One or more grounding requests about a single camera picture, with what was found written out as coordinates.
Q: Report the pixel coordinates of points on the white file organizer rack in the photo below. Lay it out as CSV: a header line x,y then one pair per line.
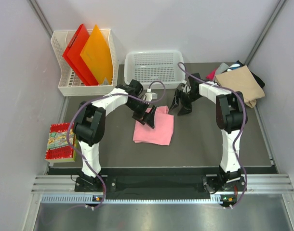
x,y
70,84

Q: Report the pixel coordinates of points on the white blue garment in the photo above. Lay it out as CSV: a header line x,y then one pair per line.
x,y
234,67

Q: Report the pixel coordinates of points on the magenta folded garment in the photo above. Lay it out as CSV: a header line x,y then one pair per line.
x,y
211,76

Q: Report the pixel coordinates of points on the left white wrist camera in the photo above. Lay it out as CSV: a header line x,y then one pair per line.
x,y
150,97

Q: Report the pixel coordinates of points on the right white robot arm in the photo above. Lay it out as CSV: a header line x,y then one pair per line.
x,y
230,115

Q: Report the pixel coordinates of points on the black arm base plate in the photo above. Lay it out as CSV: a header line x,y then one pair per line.
x,y
159,183

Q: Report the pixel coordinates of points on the grey folded garment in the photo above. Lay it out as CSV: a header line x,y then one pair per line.
x,y
222,68

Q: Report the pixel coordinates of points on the colourful red book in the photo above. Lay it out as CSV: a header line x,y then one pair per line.
x,y
58,149

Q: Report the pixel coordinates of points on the grey slotted cable duct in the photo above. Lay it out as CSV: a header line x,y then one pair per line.
x,y
96,199

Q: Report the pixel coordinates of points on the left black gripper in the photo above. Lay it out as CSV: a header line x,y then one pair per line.
x,y
149,118

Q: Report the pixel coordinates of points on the beige folded t-shirt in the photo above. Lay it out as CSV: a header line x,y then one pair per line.
x,y
241,79

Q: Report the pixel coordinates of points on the orange plastic folder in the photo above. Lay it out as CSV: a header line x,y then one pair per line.
x,y
96,55

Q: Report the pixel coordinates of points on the black folded garment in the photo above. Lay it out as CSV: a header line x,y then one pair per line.
x,y
258,79

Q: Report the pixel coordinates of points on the red plastic folder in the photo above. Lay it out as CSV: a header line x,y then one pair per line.
x,y
73,58

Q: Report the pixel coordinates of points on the pink t-shirt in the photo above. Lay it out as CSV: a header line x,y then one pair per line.
x,y
161,134

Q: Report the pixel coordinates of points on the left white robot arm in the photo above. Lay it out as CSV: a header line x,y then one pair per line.
x,y
89,125

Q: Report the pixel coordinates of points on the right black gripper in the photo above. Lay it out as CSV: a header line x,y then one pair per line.
x,y
186,108

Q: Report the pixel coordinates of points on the aluminium frame rail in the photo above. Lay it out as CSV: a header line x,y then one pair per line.
x,y
54,184

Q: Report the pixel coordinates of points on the white perforated basket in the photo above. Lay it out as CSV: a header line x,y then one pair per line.
x,y
149,66

